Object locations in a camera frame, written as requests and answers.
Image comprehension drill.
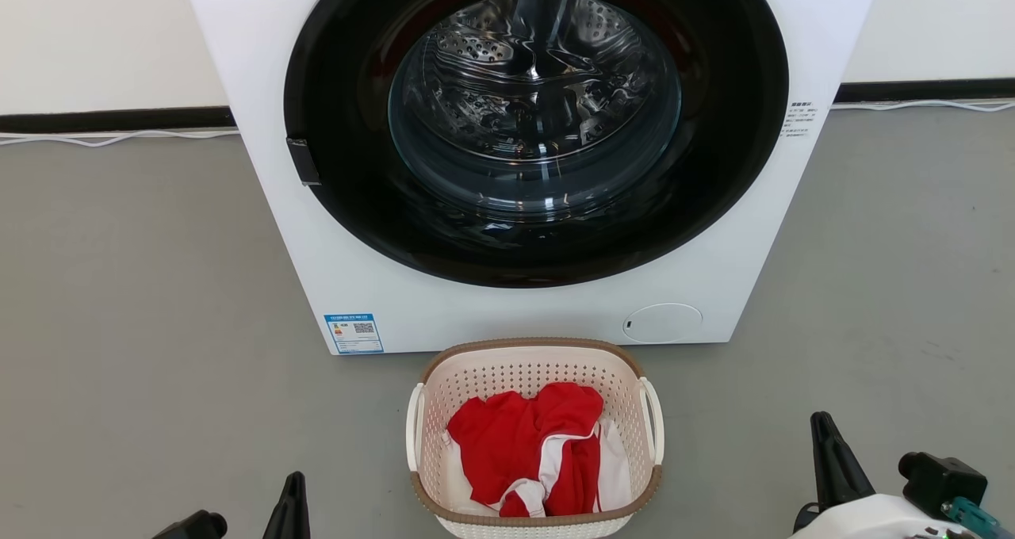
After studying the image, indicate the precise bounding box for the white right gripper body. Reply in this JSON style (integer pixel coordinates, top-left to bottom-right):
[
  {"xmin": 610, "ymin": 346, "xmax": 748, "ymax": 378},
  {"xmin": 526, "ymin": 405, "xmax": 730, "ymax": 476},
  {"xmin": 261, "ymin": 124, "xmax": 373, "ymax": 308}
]
[{"xmin": 789, "ymin": 494, "xmax": 980, "ymax": 539}]

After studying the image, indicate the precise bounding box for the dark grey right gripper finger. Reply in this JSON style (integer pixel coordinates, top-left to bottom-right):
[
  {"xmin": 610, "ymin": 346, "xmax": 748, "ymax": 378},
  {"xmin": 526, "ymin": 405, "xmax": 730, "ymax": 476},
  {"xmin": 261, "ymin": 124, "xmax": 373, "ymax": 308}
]
[{"xmin": 810, "ymin": 411, "xmax": 875, "ymax": 512}]

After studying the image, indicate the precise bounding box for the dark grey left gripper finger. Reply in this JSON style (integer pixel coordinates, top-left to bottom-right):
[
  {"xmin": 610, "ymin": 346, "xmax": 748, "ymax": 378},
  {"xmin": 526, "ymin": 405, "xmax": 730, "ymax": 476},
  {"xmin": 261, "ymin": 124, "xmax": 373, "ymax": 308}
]
[{"xmin": 263, "ymin": 472, "xmax": 310, "ymax": 539}]

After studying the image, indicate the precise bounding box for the cream perforated laundry basket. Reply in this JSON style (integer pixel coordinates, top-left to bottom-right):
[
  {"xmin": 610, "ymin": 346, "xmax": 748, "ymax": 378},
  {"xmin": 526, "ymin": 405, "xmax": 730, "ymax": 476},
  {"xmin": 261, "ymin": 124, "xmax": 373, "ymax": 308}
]
[{"xmin": 405, "ymin": 337, "xmax": 665, "ymax": 539}]

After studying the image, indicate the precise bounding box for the blue energy label sticker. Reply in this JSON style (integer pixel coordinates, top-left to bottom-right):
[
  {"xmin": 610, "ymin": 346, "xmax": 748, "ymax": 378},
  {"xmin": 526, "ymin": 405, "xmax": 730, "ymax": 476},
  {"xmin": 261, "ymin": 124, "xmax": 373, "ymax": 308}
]
[{"xmin": 324, "ymin": 312, "xmax": 385, "ymax": 355}]

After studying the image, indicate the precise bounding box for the round white filter cover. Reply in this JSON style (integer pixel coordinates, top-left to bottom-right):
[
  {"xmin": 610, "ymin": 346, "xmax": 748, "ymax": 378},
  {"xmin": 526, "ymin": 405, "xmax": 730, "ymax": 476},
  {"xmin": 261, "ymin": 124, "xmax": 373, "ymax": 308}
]
[{"xmin": 622, "ymin": 303, "xmax": 703, "ymax": 345}]

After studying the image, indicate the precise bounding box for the red garment with white trim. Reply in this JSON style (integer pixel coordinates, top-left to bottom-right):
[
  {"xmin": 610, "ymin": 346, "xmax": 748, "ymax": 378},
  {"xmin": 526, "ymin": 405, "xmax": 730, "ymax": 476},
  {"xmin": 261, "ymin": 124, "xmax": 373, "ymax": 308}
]
[{"xmin": 446, "ymin": 382, "xmax": 605, "ymax": 518}]

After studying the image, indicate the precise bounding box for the white front-load washing machine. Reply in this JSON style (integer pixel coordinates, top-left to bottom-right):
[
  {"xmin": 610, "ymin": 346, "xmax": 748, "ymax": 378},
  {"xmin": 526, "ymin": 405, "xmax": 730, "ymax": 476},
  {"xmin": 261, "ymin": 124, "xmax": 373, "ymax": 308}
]
[{"xmin": 178, "ymin": 0, "xmax": 885, "ymax": 356}]

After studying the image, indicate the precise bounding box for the black round washer door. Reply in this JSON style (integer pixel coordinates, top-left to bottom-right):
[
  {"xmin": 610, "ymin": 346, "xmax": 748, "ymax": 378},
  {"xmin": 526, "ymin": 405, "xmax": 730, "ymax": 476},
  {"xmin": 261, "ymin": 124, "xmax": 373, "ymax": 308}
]
[{"xmin": 283, "ymin": 0, "xmax": 790, "ymax": 289}]

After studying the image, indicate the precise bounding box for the white text sticker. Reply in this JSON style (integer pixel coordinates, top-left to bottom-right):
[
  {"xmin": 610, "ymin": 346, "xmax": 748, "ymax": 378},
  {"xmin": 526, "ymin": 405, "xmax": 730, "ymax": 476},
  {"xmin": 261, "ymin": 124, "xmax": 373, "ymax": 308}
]
[{"xmin": 781, "ymin": 101, "xmax": 818, "ymax": 139}]

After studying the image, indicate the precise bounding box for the steel washer drum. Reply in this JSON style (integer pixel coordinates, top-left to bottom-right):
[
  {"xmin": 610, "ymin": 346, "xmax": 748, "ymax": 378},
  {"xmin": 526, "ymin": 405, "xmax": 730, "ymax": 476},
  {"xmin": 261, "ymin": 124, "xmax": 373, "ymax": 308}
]
[{"xmin": 389, "ymin": 0, "xmax": 683, "ymax": 216}]

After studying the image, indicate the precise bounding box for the teal cable connector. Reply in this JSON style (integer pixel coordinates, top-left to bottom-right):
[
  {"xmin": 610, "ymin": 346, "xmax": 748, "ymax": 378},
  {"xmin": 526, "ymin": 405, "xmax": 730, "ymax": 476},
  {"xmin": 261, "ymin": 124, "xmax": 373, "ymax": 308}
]
[{"xmin": 942, "ymin": 497, "xmax": 994, "ymax": 537}]

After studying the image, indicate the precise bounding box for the grey door handle tab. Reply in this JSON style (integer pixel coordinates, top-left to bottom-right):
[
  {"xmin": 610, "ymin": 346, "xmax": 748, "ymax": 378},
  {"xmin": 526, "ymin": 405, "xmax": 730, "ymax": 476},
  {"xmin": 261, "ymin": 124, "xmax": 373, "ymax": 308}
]
[{"xmin": 286, "ymin": 137, "xmax": 322, "ymax": 187}]

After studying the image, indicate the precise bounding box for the white floor cable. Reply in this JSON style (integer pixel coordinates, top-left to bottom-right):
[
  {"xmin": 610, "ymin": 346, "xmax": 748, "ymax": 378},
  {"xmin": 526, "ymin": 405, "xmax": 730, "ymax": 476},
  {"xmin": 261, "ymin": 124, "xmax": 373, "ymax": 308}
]
[
  {"xmin": 0, "ymin": 128, "xmax": 240, "ymax": 148},
  {"xmin": 831, "ymin": 98, "xmax": 1015, "ymax": 114}
]

